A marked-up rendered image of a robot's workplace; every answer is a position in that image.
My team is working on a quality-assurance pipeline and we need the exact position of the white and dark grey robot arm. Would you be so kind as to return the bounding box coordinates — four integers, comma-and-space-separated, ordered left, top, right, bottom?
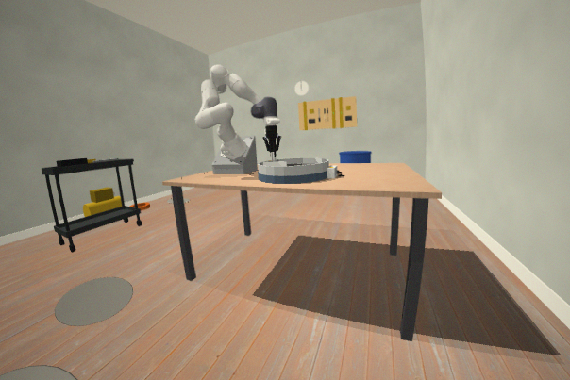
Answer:
195, 65, 280, 160

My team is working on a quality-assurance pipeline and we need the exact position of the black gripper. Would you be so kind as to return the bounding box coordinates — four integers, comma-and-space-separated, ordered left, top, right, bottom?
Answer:
263, 125, 281, 161

